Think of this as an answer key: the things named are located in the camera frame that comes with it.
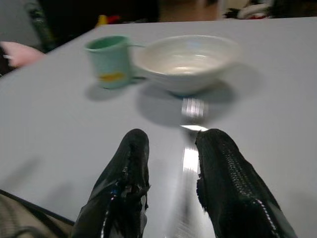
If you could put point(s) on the black and white plush toy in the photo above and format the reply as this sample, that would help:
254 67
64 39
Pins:
244 11

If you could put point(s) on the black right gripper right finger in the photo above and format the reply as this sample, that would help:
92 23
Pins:
227 178

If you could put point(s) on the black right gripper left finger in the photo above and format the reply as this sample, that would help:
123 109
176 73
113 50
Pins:
123 178

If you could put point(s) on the grey striped chair cushion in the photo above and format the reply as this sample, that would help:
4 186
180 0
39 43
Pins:
22 218

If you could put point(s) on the mint green mug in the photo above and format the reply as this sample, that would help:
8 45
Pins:
110 62

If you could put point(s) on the pink plush toy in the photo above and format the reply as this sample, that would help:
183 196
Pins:
21 54

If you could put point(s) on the yellow and red toy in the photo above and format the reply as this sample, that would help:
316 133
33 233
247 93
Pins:
107 19

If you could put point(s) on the white ceramic bowl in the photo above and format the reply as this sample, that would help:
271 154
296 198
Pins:
185 63

